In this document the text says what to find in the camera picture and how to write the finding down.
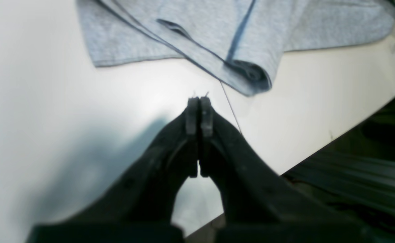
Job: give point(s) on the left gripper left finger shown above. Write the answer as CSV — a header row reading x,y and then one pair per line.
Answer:
x,y
138,207

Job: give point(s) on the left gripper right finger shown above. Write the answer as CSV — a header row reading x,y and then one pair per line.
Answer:
x,y
259,206

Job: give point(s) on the grey t-shirt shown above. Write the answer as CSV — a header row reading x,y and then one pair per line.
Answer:
x,y
239,42

